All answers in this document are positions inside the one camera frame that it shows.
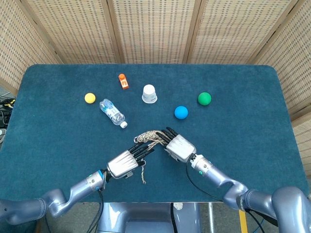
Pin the small orange bottle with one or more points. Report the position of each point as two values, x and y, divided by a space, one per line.
124 81

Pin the woven bamboo folding screen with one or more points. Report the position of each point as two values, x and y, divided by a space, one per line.
155 31

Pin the yellow foam ball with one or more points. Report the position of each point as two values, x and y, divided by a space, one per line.
90 98

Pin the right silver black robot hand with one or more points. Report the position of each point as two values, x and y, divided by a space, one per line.
179 145

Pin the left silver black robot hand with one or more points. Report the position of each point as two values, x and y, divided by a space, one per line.
126 163

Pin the green foam ball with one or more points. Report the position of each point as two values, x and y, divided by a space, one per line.
204 98

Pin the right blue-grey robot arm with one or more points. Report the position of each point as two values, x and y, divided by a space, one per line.
247 194

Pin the blue foam ball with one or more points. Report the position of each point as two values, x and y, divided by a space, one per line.
181 112

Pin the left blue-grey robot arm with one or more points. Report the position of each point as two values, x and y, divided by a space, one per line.
48 197

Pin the clear plastic water bottle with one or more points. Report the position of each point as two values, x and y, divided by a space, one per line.
113 113

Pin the dark blue table cloth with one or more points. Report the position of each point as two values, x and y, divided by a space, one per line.
73 145

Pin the blue-grey robot base column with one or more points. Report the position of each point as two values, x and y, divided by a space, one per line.
148 217

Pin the white upturned paper cup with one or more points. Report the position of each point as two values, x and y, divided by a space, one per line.
149 94

